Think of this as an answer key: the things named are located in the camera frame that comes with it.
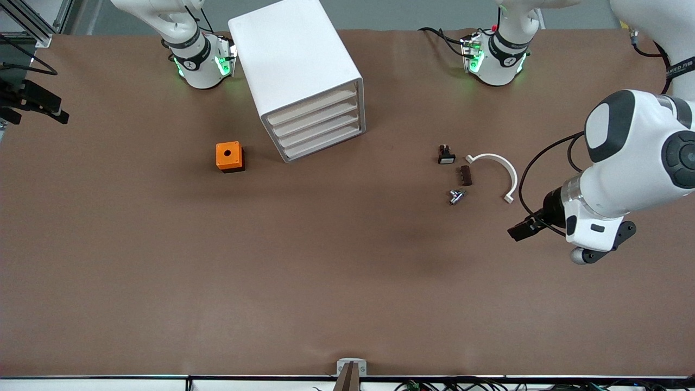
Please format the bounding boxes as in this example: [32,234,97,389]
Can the white table frame rail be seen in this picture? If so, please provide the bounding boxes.
[0,374,695,391]

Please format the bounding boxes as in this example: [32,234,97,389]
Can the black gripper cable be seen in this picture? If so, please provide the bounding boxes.
[519,130,590,237]
[0,35,58,77]

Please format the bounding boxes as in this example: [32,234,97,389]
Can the black left base cable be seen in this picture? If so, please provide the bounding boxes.
[418,27,469,58]

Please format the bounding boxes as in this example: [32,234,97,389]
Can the brown table mat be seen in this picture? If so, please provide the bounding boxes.
[0,27,695,378]

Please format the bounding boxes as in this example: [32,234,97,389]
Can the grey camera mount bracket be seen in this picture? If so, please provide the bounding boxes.
[333,358,368,391]

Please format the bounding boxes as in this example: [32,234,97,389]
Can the black base cable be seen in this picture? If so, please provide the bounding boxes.
[418,27,469,58]
[185,0,216,34]

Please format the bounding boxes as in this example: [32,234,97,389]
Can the white drawer cabinet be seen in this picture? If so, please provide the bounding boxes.
[228,0,367,163]

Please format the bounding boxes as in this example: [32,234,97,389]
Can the black right base cable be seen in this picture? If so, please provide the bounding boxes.
[185,0,216,34]

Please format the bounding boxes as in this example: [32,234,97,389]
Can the orange button enclosure box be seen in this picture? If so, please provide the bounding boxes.
[216,141,245,174]

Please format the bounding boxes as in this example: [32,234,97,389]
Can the aluminium frame profile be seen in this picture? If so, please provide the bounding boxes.
[0,0,74,48]

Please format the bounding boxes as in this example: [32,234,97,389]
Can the black cable bundle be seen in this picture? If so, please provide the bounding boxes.
[394,379,695,391]

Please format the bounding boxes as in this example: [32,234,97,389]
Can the white plastic drawer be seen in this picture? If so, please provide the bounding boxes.
[280,119,363,161]
[266,87,360,129]
[276,109,362,150]
[271,98,361,140]

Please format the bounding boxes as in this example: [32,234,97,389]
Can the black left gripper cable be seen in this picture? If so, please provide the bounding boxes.
[519,130,590,237]

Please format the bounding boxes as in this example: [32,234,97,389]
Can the white curved plastic bracket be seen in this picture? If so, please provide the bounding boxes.
[465,153,519,204]

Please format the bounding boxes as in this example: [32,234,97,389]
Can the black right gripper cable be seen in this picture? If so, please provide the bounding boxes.
[0,35,58,77]

